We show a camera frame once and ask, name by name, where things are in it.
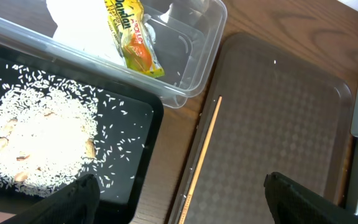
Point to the black plastic tray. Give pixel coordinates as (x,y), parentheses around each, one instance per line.
(131,120)

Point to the yellow snack wrapper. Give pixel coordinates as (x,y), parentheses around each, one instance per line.
(131,37)

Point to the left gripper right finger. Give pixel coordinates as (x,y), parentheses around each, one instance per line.
(290,202)

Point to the dark brown serving tray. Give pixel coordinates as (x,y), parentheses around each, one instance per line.
(278,113)

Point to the rice and food scraps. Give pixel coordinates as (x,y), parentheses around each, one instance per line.
(48,131)

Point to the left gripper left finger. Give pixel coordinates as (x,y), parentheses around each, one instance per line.
(75,203)

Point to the wooden chopstick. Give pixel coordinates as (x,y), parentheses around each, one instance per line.
(199,164)

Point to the clear plastic bin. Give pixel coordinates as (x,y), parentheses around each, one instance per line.
(187,37)

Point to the white napkin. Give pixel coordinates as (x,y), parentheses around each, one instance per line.
(83,25)

